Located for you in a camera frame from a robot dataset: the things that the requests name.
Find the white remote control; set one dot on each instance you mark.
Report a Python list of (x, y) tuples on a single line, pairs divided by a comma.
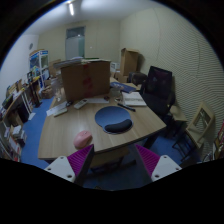
[(80, 104)]

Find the ceiling light tube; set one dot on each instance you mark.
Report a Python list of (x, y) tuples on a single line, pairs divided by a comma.
[(71, 8)]

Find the large cardboard box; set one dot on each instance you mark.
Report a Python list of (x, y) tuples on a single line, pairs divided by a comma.
[(85, 80)]

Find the black pen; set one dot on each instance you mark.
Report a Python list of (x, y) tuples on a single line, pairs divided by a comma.
[(126, 107)]

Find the open white notebook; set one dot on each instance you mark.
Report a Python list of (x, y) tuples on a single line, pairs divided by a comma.
[(133, 99)]

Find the white door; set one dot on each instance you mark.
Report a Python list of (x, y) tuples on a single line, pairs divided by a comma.
[(75, 42)]

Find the wooden chair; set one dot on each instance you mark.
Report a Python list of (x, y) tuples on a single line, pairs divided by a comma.
[(193, 136)]

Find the wooden bookshelf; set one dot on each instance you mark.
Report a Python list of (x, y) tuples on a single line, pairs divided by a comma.
[(12, 136)]

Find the tall cardboard box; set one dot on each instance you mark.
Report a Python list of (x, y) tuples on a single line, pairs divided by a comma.
[(129, 60)]

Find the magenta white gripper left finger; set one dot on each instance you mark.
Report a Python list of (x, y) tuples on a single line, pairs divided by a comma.
[(74, 167)]

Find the pink computer mouse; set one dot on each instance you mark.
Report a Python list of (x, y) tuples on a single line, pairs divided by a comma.
[(82, 138)]

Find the blue folder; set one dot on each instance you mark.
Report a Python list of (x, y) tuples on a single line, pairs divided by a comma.
[(122, 87)]

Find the blue white display cabinet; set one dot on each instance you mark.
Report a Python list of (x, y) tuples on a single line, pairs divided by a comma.
[(38, 63)]

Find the black office chair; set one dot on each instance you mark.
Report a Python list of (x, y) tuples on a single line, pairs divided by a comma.
[(157, 91)]

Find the white paper sheet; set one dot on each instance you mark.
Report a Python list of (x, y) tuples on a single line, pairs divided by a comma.
[(97, 100)]

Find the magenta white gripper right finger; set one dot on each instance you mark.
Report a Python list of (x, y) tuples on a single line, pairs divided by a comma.
[(156, 166)]

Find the blue mouse pad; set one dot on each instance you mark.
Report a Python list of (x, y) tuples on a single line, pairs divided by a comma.
[(114, 119)]

